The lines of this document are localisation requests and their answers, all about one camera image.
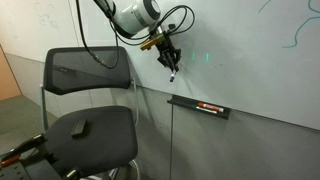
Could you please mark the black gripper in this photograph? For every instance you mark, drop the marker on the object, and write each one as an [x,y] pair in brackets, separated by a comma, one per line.
[166,46]

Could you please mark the black whiteboard marker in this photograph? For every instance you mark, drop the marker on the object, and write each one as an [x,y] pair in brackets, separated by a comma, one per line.
[172,66]

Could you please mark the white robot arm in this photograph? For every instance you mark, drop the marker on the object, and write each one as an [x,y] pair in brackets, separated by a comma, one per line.
[144,14]

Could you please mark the green whiteboard marker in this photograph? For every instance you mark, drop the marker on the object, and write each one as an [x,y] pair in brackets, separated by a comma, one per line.
[204,109]

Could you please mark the red whiteboard marker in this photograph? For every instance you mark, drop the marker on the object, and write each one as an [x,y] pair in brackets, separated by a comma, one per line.
[212,107]

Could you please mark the black marker tray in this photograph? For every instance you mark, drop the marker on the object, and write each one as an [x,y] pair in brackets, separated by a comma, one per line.
[187,103]

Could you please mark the black mesh office chair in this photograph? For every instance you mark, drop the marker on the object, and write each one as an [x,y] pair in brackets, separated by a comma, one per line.
[110,141]

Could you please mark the large white whiteboard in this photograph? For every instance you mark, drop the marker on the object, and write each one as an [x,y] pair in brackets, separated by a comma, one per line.
[256,56]

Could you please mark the black whiteboard eraser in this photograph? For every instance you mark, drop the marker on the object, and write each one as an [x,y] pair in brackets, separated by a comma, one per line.
[79,129]

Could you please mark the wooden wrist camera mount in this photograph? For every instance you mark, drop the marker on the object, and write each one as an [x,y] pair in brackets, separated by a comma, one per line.
[155,40]

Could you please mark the black clamp with orange handle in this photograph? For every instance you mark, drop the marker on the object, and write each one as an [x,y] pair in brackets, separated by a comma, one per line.
[14,154]

